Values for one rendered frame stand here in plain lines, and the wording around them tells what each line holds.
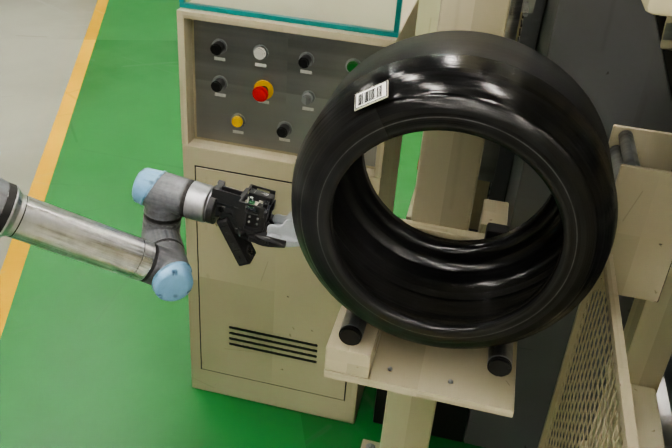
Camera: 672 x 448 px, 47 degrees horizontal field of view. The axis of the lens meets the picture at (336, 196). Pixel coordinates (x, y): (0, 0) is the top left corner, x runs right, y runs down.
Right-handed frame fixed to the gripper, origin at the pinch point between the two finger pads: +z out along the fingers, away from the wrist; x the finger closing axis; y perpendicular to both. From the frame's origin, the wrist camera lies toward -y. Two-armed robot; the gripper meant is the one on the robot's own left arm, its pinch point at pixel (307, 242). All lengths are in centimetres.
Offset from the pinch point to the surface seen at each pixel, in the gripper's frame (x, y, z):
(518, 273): 11.5, -0.8, 41.7
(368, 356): -10.3, -14.1, 17.4
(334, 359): -10.3, -17.3, 11.3
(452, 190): 26.6, 5.1, 24.8
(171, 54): 332, -123, -164
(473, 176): 26.6, 9.8, 28.2
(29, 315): 69, -116, -105
